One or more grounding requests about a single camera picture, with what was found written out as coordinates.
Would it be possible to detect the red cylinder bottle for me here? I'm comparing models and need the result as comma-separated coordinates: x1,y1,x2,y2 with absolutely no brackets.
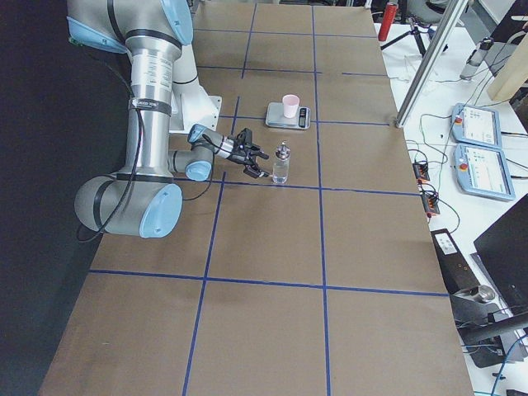
378,2,398,42

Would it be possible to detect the orange black connector block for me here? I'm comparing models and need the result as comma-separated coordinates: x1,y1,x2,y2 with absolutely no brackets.
412,162,430,183

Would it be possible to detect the black monitor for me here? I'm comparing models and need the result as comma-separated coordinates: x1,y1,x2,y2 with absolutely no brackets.
474,196,527,306

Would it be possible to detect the digital kitchen scale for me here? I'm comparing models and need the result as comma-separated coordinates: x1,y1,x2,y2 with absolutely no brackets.
265,101,312,131

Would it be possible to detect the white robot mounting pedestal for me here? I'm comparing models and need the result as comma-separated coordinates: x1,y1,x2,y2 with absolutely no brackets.
169,45,222,134

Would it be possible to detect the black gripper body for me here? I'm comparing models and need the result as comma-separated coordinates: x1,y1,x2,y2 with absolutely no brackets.
227,128,258,165

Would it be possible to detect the wooden plank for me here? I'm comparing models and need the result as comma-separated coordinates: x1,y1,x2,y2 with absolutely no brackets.
488,35,528,101

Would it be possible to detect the lower blue teach pendant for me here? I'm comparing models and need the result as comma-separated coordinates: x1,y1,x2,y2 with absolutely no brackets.
454,144,516,201

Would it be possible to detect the aluminium frame post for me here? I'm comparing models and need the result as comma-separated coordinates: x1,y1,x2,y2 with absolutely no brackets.
394,0,469,128

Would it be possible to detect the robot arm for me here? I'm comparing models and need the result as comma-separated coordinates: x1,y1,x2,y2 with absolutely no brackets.
67,1,266,238

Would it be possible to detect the blue teach pendant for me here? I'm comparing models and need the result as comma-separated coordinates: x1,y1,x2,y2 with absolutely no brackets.
451,103,502,149
454,144,516,201

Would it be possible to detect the black power strip box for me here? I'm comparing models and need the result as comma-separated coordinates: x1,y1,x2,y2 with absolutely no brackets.
431,229,480,295

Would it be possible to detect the upper blue teach pendant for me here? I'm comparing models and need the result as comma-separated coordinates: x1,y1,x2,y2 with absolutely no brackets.
451,103,502,149

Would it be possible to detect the black camera tripod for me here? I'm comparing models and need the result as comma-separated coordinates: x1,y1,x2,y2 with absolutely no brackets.
380,18,436,57

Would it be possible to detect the clear glass sauce bottle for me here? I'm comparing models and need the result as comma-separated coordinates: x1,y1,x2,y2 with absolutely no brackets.
272,141,290,184

